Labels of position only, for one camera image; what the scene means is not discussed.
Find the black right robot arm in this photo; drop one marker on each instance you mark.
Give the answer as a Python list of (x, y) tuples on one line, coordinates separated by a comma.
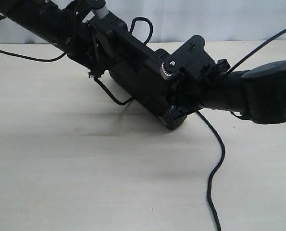
[(259, 95)]

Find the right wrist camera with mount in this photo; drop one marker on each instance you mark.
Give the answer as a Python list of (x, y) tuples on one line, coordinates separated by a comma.
[(190, 60)]

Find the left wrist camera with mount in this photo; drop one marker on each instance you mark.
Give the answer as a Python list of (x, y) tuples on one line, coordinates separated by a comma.
[(97, 7)]

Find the black plastic carrying case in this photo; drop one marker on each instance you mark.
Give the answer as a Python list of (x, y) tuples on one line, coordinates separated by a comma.
[(138, 71)]

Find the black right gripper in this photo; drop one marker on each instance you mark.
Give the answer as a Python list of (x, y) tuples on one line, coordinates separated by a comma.
[(195, 85)]

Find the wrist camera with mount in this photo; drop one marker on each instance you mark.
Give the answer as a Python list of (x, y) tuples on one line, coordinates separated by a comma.
[(97, 7), (190, 60)]

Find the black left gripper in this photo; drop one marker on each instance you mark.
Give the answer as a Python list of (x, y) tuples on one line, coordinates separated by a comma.
[(95, 43)]

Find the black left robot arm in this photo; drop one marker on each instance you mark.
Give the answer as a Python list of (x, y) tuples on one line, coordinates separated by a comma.
[(45, 19)]

